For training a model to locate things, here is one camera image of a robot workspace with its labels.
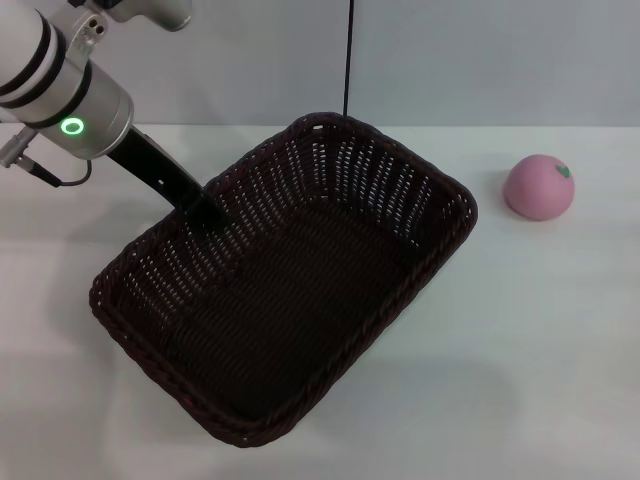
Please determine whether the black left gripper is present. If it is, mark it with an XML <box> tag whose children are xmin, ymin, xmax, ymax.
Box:
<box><xmin>106</xmin><ymin>126</ymin><xmax>227</xmax><ymax>237</ymax></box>

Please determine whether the black woven plastic basket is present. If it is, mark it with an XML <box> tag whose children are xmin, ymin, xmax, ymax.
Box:
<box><xmin>88</xmin><ymin>111</ymin><xmax>479</xmax><ymax>449</ymax></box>

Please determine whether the black vertical cable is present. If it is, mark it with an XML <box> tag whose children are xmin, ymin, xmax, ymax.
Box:
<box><xmin>341</xmin><ymin>0</ymin><xmax>358</xmax><ymax>117</ymax></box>

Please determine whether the pink peach toy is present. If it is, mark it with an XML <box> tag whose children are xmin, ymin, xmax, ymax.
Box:
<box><xmin>501</xmin><ymin>154</ymin><xmax>576</xmax><ymax>222</ymax></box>

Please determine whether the black cable with silver plug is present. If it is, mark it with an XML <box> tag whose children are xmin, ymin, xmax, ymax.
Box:
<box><xmin>0</xmin><ymin>127</ymin><xmax>95</xmax><ymax>189</ymax></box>

